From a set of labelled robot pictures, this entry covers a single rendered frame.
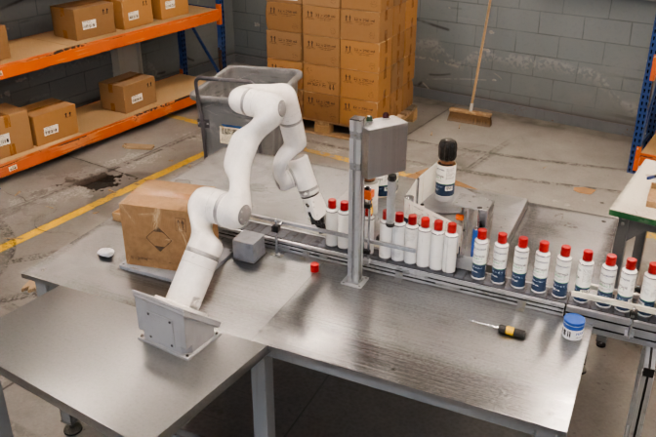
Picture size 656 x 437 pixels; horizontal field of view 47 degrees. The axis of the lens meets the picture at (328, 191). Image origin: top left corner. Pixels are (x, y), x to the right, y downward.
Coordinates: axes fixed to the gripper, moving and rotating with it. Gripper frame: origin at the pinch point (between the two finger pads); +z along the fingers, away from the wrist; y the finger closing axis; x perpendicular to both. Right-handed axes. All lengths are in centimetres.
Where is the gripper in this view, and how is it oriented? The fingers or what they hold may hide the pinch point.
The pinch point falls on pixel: (321, 228)
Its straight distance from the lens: 307.7
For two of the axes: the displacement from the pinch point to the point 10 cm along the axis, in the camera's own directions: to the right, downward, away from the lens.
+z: 3.1, 9.1, 2.7
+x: -8.5, 1.4, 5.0
